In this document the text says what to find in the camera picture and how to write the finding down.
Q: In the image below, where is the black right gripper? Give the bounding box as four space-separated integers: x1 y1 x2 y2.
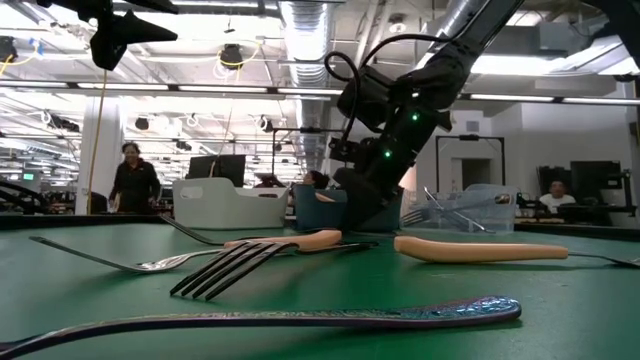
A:
332 107 454 232

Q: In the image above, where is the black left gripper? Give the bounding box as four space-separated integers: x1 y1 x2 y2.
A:
37 0 180 46

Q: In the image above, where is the blue plastic bin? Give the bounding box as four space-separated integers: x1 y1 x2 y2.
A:
292 183 404 232

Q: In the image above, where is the person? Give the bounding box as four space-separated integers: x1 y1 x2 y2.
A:
303 169 332 191
538 179 577 214
108 141 163 216

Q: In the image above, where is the green table mat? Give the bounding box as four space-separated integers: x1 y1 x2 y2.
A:
0 222 640 360

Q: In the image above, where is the clear plastic bin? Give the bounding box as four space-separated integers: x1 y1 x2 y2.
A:
401 183 519 235

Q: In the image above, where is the white square pillar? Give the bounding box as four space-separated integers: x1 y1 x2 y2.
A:
74 97 125 216

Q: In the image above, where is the white plastic bin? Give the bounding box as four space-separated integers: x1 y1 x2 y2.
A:
172 177 290 230

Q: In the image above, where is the black monitor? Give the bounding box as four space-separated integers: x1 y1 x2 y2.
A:
185 153 248 190

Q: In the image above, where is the black workstation equipment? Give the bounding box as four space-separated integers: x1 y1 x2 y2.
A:
536 158 640 227

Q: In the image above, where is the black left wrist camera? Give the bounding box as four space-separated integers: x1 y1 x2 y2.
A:
88 19 127 72

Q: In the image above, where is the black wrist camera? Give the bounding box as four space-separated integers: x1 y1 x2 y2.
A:
88 19 127 72
329 135 374 165

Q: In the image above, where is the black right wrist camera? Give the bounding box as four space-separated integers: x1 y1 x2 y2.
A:
329 135 374 165

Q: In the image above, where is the long ceiling light rail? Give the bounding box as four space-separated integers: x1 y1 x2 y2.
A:
0 79 640 107

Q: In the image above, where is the silver ventilation duct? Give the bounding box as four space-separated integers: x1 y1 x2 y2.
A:
277 0 337 191
384 0 501 114

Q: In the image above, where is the black gantry frame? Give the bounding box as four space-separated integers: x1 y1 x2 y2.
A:
434 133 507 192

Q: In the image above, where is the yellow cable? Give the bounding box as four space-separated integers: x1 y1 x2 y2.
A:
85 69 109 216

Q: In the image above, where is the grey rectangular air duct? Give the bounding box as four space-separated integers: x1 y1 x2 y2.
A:
469 19 640 76

